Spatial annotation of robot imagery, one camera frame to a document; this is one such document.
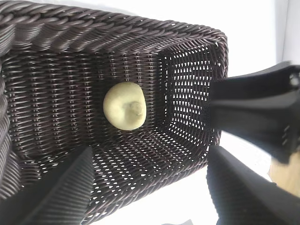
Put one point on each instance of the pale yellow egg yolk pastry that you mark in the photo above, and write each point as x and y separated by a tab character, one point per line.
124	105

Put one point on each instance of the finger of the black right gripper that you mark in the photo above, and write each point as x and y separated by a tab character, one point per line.
253	110

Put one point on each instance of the dark brown wicker basket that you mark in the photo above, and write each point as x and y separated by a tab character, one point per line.
58	93

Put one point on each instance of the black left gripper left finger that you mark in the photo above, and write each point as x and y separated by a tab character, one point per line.
58	201

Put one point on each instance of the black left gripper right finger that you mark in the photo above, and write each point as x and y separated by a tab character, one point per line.
246	201

